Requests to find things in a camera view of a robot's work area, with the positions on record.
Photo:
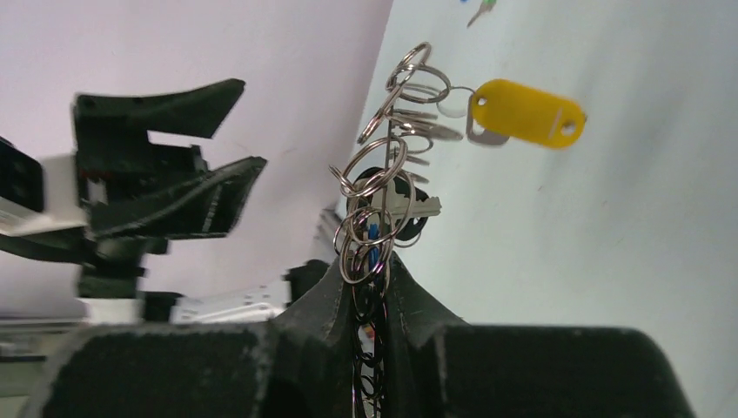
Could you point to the green tagged key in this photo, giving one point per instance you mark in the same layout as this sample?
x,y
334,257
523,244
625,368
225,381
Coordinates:
x,y
485,6

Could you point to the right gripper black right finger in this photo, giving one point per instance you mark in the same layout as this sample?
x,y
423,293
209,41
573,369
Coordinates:
x,y
437,365

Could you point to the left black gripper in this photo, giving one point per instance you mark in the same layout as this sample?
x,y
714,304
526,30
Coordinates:
x,y
139,196

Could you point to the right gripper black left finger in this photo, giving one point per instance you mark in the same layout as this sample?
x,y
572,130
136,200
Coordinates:
x,y
298,364

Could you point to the black tagged key on disc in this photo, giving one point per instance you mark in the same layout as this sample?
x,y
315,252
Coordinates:
x,y
385,208

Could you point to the metal disc with keyrings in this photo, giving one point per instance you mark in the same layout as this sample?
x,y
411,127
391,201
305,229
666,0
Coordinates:
x,y
393,138

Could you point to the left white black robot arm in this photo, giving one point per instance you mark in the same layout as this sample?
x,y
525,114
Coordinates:
x,y
43,276

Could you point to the yellow key tag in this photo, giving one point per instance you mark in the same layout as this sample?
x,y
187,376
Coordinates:
x,y
512,110

